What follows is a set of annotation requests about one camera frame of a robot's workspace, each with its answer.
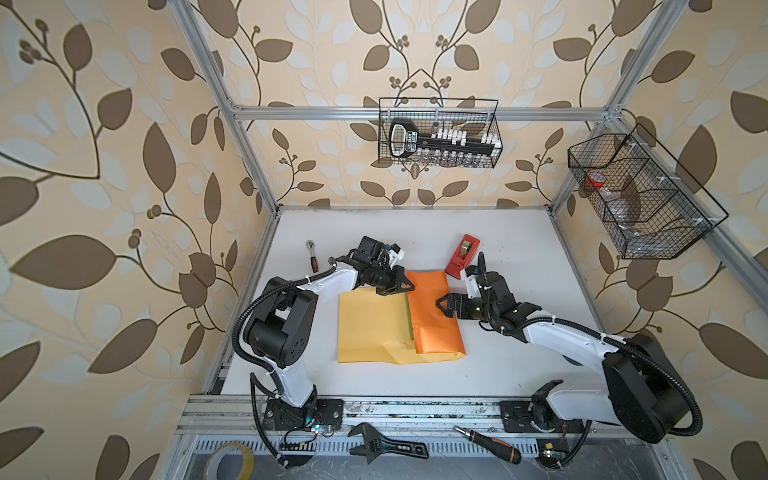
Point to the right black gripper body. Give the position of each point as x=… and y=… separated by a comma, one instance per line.
x=482, y=312

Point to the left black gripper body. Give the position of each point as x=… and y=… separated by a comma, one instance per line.
x=383, y=274

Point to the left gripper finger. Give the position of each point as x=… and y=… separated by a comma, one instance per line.
x=385, y=288
x=400, y=284

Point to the yellow orange wrapping paper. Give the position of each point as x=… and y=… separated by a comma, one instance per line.
x=373, y=328

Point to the green gift box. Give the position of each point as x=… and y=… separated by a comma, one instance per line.
x=409, y=317

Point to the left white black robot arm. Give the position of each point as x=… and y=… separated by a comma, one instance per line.
x=274, y=329

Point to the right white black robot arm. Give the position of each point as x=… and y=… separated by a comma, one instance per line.
x=637, y=388

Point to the red tape dispenser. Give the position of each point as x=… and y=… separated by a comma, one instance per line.
x=464, y=254

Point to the black socket set holder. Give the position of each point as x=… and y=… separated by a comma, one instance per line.
x=404, y=139

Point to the black orange screwdriver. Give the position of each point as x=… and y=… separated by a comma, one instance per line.
x=498, y=448

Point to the black adjustable wrench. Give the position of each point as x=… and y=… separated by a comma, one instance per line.
x=375, y=444

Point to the red cap in basket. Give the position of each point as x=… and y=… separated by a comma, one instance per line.
x=594, y=181

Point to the clear packing tape roll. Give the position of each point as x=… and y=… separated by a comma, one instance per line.
x=232, y=460

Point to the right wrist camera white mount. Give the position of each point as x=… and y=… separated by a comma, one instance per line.
x=476, y=277

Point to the small red-handled ratchet wrench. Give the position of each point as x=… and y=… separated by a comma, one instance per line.
x=312, y=255

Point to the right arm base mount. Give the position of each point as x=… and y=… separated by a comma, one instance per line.
x=534, y=415

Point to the black wire basket back wall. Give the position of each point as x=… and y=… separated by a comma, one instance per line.
x=473, y=115

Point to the black wire basket wall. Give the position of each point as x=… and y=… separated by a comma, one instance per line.
x=653, y=206
x=473, y=115

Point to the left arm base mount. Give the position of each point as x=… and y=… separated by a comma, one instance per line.
x=303, y=414

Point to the black wire basket right wall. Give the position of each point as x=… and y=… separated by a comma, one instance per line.
x=653, y=206

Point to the aluminium front rail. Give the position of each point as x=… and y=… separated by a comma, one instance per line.
x=397, y=416

